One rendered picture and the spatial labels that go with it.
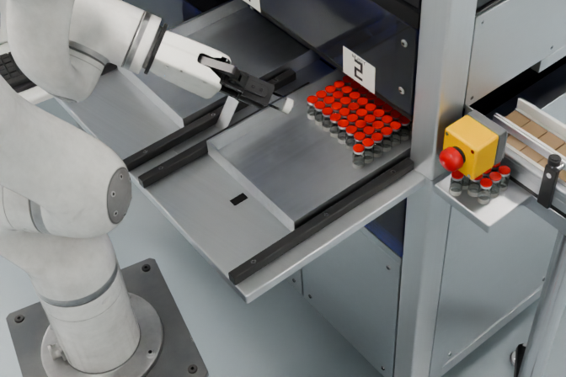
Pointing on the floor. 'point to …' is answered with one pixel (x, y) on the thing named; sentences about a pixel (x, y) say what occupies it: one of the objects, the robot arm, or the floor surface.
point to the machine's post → (434, 145)
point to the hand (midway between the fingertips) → (255, 92)
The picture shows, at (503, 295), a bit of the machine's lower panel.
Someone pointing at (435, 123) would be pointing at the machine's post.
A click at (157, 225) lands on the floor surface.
